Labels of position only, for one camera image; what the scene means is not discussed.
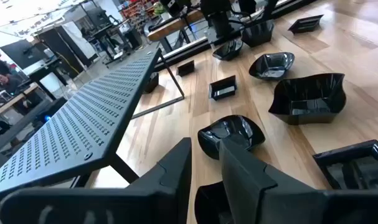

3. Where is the flared rectangular black tray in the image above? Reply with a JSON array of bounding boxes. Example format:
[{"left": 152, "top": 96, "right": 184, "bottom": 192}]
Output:
[{"left": 287, "top": 14, "right": 324, "bottom": 35}]

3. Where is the yellow cable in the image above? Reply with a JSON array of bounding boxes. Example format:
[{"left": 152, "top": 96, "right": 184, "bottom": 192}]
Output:
[{"left": 55, "top": 51, "right": 81, "bottom": 75}]

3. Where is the wooden desk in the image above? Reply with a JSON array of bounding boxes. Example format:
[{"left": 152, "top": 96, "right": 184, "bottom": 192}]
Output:
[{"left": 0, "top": 82, "right": 40, "bottom": 118}]

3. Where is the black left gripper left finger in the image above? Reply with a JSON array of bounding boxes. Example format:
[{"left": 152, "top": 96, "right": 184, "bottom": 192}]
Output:
[{"left": 0, "top": 137, "right": 192, "bottom": 224}]

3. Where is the rounded square black bowl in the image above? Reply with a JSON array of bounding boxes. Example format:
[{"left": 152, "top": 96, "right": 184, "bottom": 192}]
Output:
[
  {"left": 197, "top": 114, "right": 267, "bottom": 161},
  {"left": 211, "top": 38, "right": 244, "bottom": 62}
]

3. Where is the wooden table with black legs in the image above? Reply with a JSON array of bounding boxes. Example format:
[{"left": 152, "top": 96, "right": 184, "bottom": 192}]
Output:
[{"left": 146, "top": 9, "right": 205, "bottom": 54}]

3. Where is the pointed-corner square black bowl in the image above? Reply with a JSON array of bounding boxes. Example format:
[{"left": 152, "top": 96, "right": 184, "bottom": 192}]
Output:
[{"left": 248, "top": 51, "right": 296, "bottom": 82}]

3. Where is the large wavy square black bowl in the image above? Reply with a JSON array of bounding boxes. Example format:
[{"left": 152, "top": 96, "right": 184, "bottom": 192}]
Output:
[{"left": 268, "top": 72, "right": 347, "bottom": 126}]

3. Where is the black perforated metal shelf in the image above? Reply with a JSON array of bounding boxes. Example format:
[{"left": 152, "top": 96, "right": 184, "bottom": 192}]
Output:
[{"left": 0, "top": 47, "right": 186, "bottom": 203}]

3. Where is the black plastic bowl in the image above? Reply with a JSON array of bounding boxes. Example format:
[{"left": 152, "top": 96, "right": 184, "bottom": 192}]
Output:
[{"left": 194, "top": 181, "right": 236, "bottom": 224}]

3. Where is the black cabinet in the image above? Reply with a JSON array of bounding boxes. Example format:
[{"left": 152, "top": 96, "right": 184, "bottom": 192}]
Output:
[{"left": 37, "top": 21, "right": 99, "bottom": 78}]

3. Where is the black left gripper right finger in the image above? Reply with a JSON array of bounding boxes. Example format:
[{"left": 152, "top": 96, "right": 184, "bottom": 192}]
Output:
[{"left": 219, "top": 138, "right": 378, "bottom": 224}]

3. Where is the black computer case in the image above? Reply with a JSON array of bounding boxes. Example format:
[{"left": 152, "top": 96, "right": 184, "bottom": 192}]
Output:
[{"left": 35, "top": 96, "right": 68, "bottom": 124}]

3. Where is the square black tray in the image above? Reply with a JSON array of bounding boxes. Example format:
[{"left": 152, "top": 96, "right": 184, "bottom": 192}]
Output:
[{"left": 312, "top": 139, "right": 378, "bottom": 191}]

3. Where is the small rectangular black dish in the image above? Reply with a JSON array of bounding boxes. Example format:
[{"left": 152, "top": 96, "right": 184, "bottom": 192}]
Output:
[
  {"left": 176, "top": 59, "right": 196, "bottom": 78},
  {"left": 208, "top": 74, "right": 238, "bottom": 101}
]

